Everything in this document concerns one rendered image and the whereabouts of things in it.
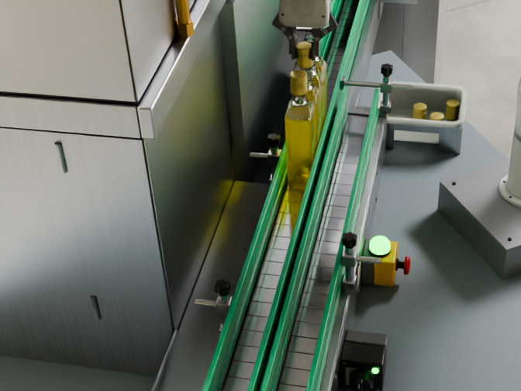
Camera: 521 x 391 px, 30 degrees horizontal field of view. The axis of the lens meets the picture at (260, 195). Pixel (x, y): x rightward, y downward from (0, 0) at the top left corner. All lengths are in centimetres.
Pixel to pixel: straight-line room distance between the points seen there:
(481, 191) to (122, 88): 99
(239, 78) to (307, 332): 54
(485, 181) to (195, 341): 80
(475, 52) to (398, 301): 240
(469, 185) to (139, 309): 83
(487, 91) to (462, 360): 225
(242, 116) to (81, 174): 53
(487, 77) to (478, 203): 202
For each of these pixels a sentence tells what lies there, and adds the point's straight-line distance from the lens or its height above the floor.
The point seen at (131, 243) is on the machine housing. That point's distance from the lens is 170.
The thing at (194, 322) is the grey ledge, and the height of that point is 88.
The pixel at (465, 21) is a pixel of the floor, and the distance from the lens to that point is 457.
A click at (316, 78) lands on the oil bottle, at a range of 211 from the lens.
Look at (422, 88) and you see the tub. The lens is 255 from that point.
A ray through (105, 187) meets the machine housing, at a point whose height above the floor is 122.
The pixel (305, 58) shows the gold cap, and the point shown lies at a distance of 202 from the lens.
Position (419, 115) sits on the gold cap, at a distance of 251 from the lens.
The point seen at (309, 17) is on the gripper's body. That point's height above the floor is 126.
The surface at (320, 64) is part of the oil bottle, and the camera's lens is 216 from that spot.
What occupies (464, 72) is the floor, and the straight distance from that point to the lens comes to 419.
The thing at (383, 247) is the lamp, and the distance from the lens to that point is 204.
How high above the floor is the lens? 222
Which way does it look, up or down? 39 degrees down
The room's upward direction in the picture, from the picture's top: 4 degrees counter-clockwise
